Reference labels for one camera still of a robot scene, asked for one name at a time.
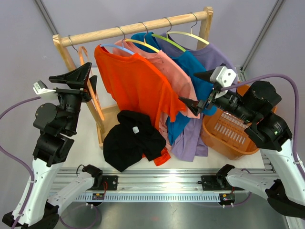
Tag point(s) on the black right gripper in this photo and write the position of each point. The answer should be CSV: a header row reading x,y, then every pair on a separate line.
x,y
195,106

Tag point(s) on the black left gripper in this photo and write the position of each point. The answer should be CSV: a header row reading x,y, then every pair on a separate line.
x,y
76,79

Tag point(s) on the pink t-shirt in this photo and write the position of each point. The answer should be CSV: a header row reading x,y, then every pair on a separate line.
x,y
180,82

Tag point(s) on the orange plastic hanger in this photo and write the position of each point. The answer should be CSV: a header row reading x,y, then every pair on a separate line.
x,y
81,53

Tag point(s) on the light blue plastic hanger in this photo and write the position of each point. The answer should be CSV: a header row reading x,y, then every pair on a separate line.
x,y
117,46

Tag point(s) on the orange t-shirt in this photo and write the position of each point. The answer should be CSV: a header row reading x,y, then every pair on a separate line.
x,y
137,85

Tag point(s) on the yellow plastic hanger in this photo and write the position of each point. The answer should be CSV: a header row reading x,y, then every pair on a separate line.
x,y
143,43

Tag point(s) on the black t-shirt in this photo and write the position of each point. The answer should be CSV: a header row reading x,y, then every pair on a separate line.
x,y
130,140

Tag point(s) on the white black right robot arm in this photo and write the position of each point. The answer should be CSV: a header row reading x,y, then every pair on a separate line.
x,y
269,132

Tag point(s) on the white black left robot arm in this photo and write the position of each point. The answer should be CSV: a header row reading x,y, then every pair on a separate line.
x,y
57,125

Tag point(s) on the blue t-shirt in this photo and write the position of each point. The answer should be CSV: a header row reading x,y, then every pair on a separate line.
x,y
190,64

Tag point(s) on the cream plastic hanger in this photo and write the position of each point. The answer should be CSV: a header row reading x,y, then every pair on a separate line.
x,y
190,34

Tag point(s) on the purple t-shirt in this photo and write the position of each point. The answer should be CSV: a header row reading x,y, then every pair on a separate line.
x,y
188,148

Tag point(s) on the green plastic hanger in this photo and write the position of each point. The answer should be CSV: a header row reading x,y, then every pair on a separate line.
x,y
166,39

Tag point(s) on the wooden clothes rack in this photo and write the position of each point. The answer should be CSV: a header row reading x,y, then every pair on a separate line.
x,y
61,43

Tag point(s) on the orange laundry basket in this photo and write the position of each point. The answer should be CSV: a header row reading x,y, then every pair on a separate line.
x,y
224,131

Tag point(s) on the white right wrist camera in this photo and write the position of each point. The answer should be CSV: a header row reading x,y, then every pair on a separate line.
x,y
224,76

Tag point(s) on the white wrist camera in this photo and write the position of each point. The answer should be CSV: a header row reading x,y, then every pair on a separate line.
x,y
43,92
224,76

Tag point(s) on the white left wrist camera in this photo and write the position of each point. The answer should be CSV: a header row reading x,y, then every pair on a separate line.
x,y
43,92

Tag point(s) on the aluminium mounting rail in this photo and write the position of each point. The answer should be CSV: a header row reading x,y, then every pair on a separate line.
x,y
154,180

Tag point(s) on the white slotted cable duct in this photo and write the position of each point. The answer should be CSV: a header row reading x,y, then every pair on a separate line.
x,y
149,197

